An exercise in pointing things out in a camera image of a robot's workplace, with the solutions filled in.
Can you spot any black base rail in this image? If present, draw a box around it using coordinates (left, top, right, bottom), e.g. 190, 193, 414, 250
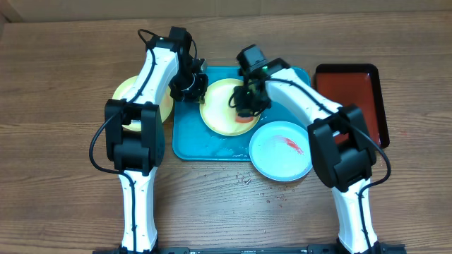
93, 242, 407, 254

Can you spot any red black lacquer tray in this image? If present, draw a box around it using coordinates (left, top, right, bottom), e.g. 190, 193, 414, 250
314, 63, 390, 148

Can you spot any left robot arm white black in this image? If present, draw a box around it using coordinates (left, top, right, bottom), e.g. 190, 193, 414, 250
98, 35, 208, 253

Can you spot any red wet sponge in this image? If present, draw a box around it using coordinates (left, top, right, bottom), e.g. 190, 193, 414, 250
235, 115, 254, 123

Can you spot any light blue plate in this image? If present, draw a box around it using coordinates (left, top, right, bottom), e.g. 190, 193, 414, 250
249, 121, 313, 182

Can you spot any yellow plate with ketchup spot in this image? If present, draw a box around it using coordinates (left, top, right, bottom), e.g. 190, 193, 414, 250
112, 75, 174, 132

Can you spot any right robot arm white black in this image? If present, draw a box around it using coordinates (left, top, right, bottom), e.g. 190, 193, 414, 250
233, 57, 379, 253

